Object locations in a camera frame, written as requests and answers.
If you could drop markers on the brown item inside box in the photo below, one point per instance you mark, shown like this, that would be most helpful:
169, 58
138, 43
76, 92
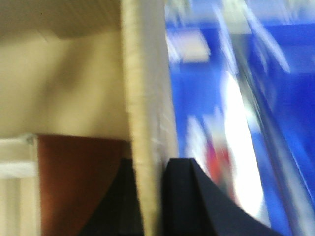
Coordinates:
75, 174

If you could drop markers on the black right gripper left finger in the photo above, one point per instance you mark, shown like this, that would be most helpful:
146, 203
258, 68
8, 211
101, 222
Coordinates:
118, 214

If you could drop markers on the large brown cardboard box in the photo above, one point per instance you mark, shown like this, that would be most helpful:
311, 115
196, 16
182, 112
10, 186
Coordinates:
87, 68

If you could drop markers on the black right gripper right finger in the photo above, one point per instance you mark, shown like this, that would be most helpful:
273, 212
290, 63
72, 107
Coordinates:
195, 206

